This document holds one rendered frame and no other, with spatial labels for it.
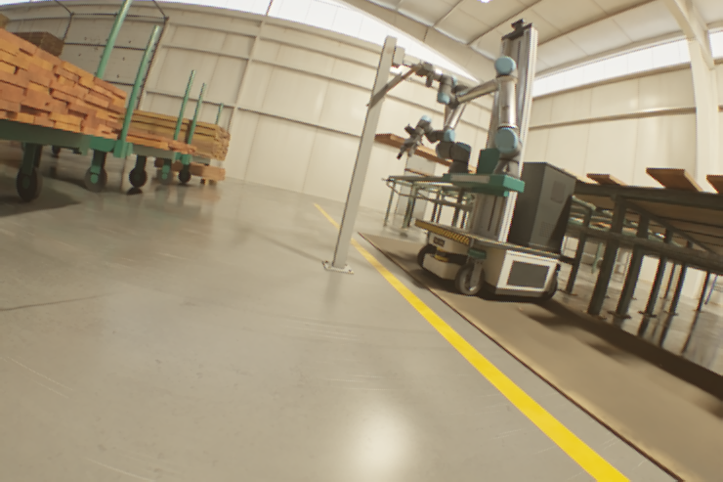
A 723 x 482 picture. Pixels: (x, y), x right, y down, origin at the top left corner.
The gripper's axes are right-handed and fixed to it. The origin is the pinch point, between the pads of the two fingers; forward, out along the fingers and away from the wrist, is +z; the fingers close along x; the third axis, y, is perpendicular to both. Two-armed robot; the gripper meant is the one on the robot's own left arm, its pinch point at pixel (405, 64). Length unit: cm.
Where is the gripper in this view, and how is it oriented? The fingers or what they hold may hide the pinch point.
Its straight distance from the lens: 188.0
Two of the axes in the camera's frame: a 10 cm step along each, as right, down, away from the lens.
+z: -9.5, -2.0, -2.5
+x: 2.3, 1.1, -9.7
